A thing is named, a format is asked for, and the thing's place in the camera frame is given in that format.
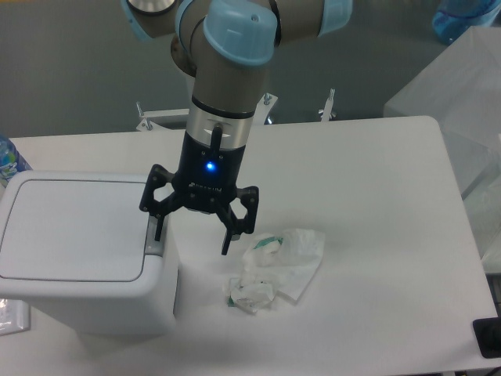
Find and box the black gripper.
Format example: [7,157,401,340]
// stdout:
[139,134,259,255]

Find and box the white push-top trash can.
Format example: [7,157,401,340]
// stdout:
[1,171,179,335]

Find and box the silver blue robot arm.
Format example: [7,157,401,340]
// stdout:
[121,1,353,251]

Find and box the crumpled white tissue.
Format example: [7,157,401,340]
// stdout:
[240,229,326,302]

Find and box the crumpled green white wrapper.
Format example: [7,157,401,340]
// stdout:
[223,275,279,315]

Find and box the metal table clamp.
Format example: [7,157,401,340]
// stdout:
[318,89,337,122]

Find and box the blue plastic water bottle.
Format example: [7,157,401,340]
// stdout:
[0,136,32,188]

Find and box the clear plastic packet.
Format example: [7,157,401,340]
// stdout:
[0,298,31,336]

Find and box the blue plastic bag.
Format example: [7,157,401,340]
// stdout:
[431,0,500,45]

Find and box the black device at edge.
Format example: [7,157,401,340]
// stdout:
[473,317,500,359]

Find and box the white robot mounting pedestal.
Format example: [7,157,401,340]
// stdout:
[186,75,195,111]

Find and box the white mounting bracket frame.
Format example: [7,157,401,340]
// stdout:
[135,93,279,132]

